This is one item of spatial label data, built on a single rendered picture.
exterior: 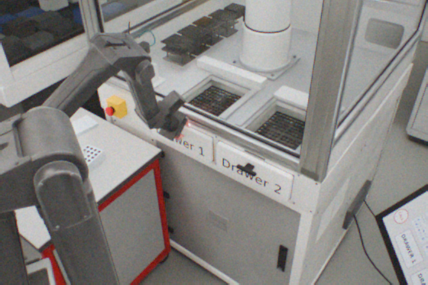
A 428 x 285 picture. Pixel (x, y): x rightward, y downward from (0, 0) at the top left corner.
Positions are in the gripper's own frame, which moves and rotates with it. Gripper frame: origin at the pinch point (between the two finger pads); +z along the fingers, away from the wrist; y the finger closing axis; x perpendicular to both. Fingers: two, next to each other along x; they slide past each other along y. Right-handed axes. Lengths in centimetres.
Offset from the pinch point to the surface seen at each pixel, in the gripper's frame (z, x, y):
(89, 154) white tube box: -5.3, 29.7, -25.1
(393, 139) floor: 177, -39, 60
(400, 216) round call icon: -7, -75, 6
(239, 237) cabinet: 38, -23, -29
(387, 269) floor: 110, -75, -15
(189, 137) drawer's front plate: 2.4, -1.4, -1.4
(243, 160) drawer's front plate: 1.6, -24.8, 0.4
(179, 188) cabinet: 31.1, 8.9, -23.5
